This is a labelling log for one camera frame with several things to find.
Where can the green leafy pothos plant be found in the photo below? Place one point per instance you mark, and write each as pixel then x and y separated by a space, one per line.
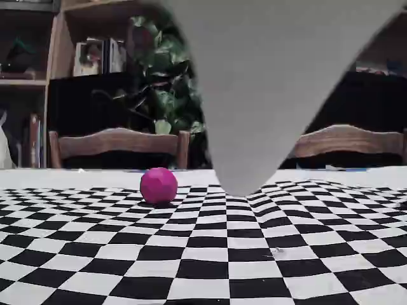
pixel 165 79

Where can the black low cabinet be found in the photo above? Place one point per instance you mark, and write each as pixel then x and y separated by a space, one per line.
pixel 79 101

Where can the wide light wooden bookshelf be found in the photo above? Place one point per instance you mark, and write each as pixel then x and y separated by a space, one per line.
pixel 63 41

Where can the stacked flat books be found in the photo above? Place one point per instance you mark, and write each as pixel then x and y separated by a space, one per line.
pixel 381 70

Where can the white picture frame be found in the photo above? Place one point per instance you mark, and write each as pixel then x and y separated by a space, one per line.
pixel 87 57

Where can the narrow wooden bookshelf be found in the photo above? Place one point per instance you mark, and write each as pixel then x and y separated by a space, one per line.
pixel 22 82

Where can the blue tape strip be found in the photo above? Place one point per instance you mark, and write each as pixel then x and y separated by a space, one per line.
pixel 356 170

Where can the white upright binders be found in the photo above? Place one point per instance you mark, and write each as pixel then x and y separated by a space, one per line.
pixel 114 55

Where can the white fixed gripper jaw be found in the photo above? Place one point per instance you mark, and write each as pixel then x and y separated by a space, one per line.
pixel 254 95

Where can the red upright books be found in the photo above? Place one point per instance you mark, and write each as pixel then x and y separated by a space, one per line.
pixel 33 139

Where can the green bonsai model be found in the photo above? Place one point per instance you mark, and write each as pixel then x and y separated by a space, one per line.
pixel 19 54

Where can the brown wooden chair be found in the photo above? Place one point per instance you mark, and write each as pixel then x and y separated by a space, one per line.
pixel 349 136
pixel 111 139

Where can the low-poly paper penguin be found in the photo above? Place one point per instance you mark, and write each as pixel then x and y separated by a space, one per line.
pixel 4 149

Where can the checkered white paper sheet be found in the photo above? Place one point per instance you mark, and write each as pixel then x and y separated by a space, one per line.
pixel 190 254

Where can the pink faceted ball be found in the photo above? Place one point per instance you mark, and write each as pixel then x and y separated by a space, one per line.
pixel 159 185

